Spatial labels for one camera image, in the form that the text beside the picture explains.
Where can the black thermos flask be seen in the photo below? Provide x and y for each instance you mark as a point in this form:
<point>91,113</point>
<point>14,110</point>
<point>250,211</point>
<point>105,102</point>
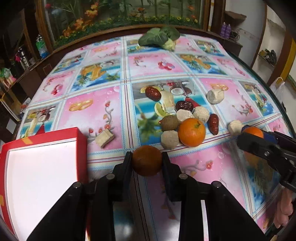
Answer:
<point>24,61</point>

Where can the flower garden glass panel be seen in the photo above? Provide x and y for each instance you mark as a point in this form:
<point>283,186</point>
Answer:
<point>69,20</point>

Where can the orange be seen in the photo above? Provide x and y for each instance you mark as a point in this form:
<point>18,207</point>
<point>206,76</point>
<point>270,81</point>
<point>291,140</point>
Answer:
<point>147,160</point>
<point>191,132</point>
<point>254,131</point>

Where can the brown round kiwi fruit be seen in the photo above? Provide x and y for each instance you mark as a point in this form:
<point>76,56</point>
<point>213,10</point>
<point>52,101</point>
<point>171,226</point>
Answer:
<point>169,123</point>

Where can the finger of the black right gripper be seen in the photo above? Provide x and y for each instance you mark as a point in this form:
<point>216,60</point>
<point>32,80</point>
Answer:
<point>276,148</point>
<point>270,139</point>

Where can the white ball pile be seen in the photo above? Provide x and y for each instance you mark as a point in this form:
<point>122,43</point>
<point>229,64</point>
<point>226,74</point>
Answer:
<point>183,114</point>
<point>201,113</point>

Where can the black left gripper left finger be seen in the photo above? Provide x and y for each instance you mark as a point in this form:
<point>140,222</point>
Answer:
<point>106,191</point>

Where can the green plastic bottle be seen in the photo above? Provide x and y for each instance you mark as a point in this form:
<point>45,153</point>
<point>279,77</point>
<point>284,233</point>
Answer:
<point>41,46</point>

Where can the dark red date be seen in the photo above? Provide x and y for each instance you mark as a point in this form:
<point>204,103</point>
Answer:
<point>185,105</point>

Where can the right hand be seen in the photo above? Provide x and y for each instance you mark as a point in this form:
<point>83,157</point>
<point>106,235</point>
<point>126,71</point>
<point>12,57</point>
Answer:
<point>284,209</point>

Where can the beige cube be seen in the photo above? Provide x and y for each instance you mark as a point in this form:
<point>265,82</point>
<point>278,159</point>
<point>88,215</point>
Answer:
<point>104,138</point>

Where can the red white tray box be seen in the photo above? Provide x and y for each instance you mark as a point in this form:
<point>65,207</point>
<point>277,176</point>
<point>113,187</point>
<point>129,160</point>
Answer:
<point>35,172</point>

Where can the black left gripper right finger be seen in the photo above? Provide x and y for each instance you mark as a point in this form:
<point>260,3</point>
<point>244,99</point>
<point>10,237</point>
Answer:
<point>185,189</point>

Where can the beige ball front pile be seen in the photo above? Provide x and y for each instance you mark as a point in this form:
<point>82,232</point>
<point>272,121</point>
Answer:
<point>169,140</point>

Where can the green leafy vegetable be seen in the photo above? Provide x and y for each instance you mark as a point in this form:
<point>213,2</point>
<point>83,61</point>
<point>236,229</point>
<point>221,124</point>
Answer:
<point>164,38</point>

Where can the colourful fruit print tablecloth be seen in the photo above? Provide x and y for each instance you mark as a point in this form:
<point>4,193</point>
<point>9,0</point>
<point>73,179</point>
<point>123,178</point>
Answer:
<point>102,86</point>

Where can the red date top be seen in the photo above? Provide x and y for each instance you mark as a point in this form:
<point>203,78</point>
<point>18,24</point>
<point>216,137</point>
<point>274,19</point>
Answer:
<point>152,93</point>

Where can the purple bottles on shelf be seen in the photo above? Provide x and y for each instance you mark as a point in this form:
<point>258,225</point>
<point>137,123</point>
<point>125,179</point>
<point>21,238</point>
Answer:
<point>225,30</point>

